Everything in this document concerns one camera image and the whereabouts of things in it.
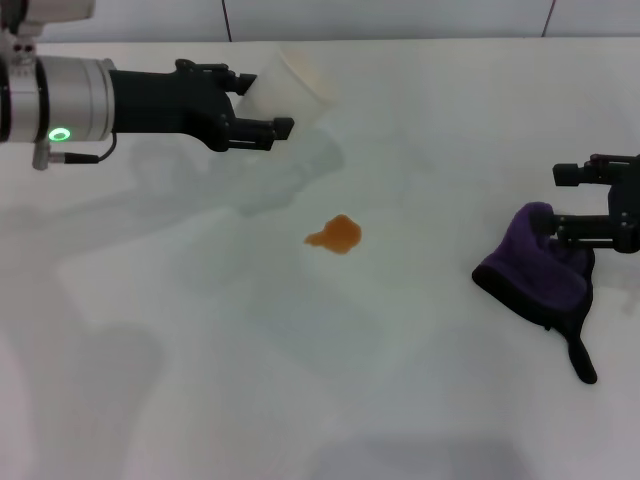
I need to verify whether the purple rag with black edge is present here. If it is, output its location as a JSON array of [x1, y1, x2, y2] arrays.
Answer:
[[471, 201, 599, 385]]

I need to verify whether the white paper cup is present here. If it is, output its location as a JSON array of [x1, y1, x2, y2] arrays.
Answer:
[[234, 42, 341, 136]]

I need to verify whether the brown liquid stain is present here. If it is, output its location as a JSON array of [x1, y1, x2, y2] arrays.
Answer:
[[303, 213, 363, 256]]

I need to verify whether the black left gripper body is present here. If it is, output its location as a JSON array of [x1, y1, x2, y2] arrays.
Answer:
[[108, 58, 236, 153]]

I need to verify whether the thin left arm cable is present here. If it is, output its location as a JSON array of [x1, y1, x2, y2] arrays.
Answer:
[[32, 132, 119, 171]]

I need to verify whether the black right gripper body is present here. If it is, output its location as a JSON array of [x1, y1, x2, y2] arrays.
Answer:
[[607, 167, 640, 254]]

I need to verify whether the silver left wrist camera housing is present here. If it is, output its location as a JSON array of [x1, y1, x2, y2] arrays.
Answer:
[[0, 0, 96, 21]]

